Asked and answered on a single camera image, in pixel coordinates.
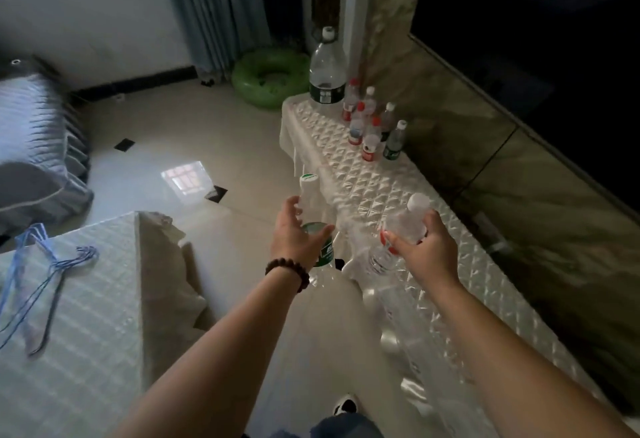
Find blue jeans leg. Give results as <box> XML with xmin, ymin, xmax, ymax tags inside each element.
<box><xmin>269</xmin><ymin>412</ymin><xmax>387</xmax><ymax>438</ymax></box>

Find grey quilted bedding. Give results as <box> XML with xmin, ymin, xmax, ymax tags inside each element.
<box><xmin>0</xmin><ymin>55</ymin><xmax>95</xmax><ymax>239</ymax></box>

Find white and black shoe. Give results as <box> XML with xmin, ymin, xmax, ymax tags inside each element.
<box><xmin>332</xmin><ymin>393</ymin><xmax>360</xmax><ymax>418</ymax></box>

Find person's right hand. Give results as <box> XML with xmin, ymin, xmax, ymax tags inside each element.
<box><xmin>383</xmin><ymin>209</ymin><xmax>463</xmax><ymax>291</ymax></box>

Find dark blue wire hanger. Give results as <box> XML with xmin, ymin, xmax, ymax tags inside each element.
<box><xmin>0</xmin><ymin>245</ymin><xmax>99</xmax><ymax>358</ymax></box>

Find person's left hand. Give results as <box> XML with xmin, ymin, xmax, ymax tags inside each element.
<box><xmin>270</xmin><ymin>195</ymin><xmax>336</xmax><ymax>274</ymax></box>

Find green inflatable swim ring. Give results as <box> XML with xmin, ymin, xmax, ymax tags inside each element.
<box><xmin>230</xmin><ymin>47</ymin><xmax>312</xmax><ymax>111</ymax></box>

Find large clear water bottle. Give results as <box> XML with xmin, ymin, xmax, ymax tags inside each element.
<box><xmin>308</xmin><ymin>26</ymin><xmax>349</xmax><ymax>106</ymax></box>

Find beige bed sheet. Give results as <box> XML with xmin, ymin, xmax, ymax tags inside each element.
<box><xmin>134</xmin><ymin>210</ymin><xmax>212</xmax><ymax>386</ymax></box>

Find white quilted mattress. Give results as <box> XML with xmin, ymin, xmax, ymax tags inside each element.
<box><xmin>0</xmin><ymin>212</ymin><xmax>151</xmax><ymax>438</ymax></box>

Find clear embossed table cover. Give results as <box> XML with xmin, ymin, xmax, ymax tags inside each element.
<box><xmin>279</xmin><ymin>93</ymin><xmax>613</xmax><ymax>438</ymax></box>

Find person's right forearm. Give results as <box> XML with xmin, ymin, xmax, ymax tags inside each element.
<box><xmin>424</xmin><ymin>278</ymin><xmax>637</xmax><ymax>438</ymax></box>

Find person's left forearm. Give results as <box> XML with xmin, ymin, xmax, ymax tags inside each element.
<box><xmin>112</xmin><ymin>265</ymin><xmax>315</xmax><ymax>438</ymax></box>

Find black television screen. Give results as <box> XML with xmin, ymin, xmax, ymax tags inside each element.
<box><xmin>409</xmin><ymin>0</ymin><xmax>640</xmax><ymax>214</ymax></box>

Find light blue wire hanger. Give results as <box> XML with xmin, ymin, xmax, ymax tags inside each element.
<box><xmin>0</xmin><ymin>223</ymin><xmax>52</xmax><ymax>321</ymax></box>

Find grey-blue curtain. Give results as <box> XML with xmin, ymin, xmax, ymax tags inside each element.
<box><xmin>157</xmin><ymin>0</ymin><xmax>274</xmax><ymax>79</ymax></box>

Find dark wooden bead bracelet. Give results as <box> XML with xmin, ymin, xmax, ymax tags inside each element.
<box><xmin>264</xmin><ymin>257</ymin><xmax>311</xmax><ymax>294</ymax></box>

